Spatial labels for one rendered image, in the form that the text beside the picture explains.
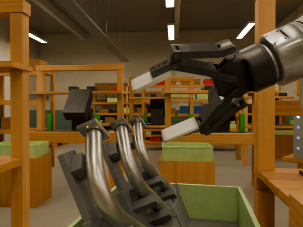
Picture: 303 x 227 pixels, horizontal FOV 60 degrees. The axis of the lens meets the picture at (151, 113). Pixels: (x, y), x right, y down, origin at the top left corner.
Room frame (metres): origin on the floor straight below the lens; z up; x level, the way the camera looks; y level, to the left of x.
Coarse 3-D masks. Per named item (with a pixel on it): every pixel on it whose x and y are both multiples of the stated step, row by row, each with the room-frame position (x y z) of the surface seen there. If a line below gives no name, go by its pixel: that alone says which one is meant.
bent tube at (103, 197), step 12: (96, 120) 0.47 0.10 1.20; (84, 132) 0.48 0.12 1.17; (96, 132) 0.47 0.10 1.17; (96, 144) 0.45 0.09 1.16; (96, 156) 0.43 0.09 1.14; (96, 168) 0.42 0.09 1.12; (96, 180) 0.41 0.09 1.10; (96, 192) 0.40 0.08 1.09; (108, 192) 0.41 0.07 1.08; (96, 204) 0.41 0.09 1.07; (108, 204) 0.41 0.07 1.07; (108, 216) 0.41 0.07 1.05; (120, 216) 0.42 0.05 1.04
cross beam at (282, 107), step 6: (276, 102) 1.53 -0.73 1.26; (282, 102) 1.52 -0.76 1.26; (288, 102) 1.52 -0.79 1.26; (294, 102) 1.51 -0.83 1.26; (276, 108) 1.53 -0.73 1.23; (282, 108) 1.52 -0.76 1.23; (288, 108) 1.52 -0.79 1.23; (294, 108) 1.51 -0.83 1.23; (300, 108) 1.51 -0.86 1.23; (276, 114) 1.53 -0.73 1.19; (282, 114) 1.52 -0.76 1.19; (288, 114) 1.52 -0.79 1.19; (294, 114) 1.51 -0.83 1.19; (300, 114) 1.51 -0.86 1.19
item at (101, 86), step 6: (96, 84) 11.37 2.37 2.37; (102, 84) 11.34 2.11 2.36; (108, 84) 11.32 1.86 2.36; (114, 84) 11.30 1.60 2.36; (126, 84) 11.25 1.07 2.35; (102, 90) 11.34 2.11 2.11; (108, 90) 11.32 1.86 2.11; (96, 96) 11.37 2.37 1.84; (102, 96) 11.34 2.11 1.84; (108, 96) 11.32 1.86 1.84; (114, 96) 11.30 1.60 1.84
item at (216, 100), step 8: (232, 88) 0.44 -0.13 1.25; (216, 96) 0.47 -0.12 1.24; (232, 96) 0.44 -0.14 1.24; (208, 104) 0.48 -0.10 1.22; (216, 104) 0.46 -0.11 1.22; (224, 104) 0.45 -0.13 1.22; (208, 112) 0.48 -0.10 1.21; (216, 112) 0.47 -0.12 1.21; (208, 120) 0.48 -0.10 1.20; (200, 128) 0.49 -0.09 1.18
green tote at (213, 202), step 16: (112, 192) 0.82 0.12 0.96; (192, 192) 0.90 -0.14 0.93; (208, 192) 0.89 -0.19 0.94; (224, 192) 0.88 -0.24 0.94; (240, 192) 0.81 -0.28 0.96; (192, 208) 0.90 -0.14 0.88; (208, 208) 0.89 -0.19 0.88; (224, 208) 0.88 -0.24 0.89; (240, 208) 0.79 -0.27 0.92; (80, 224) 0.61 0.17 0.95; (240, 224) 0.79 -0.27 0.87; (256, 224) 0.58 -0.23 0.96
